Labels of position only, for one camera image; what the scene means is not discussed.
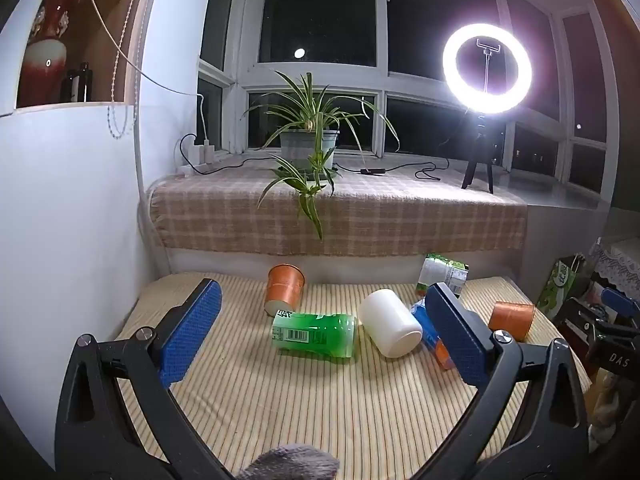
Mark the green shopping bag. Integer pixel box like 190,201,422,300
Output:
536,255,594,319

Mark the checked beige cloth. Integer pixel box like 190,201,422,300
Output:
146,160,529,257

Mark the black tripod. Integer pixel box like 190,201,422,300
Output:
461,107,496,195

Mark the white lace cloth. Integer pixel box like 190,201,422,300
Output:
591,236,640,292

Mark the blue snack packet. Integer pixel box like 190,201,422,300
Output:
410,300,454,371

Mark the grey plant pot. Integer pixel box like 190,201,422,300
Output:
279,129,340,169

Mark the orange cup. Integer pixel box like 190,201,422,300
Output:
264,263,307,317
488,301,537,343

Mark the green and white carton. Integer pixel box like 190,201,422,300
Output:
416,254,470,297

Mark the white power strip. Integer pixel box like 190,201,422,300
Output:
177,156,222,177

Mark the red and white vase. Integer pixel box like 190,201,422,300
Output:
19,0,81,109

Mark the grey fuzzy cloth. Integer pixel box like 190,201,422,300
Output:
235,443,341,480

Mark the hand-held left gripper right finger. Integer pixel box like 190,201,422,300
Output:
410,282,592,480

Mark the white cup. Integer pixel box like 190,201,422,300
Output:
358,288,424,358

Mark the white bead cord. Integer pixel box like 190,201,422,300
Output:
106,0,152,138

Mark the white cable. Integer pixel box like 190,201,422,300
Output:
86,0,207,140

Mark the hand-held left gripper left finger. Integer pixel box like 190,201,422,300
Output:
54,278,236,480

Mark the striped beige mat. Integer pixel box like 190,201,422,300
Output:
115,272,593,480

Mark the white framed window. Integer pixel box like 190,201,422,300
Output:
197,0,622,197

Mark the black cable with controller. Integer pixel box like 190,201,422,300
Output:
334,159,451,182

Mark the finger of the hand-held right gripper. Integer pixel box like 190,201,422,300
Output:
595,287,640,342

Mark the dark glass bottle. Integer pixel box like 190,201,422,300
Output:
77,61,94,103
60,70,81,104

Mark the spider plant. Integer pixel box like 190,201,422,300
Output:
242,71,401,242

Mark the ring light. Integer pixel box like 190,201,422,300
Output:
442,22,534,111

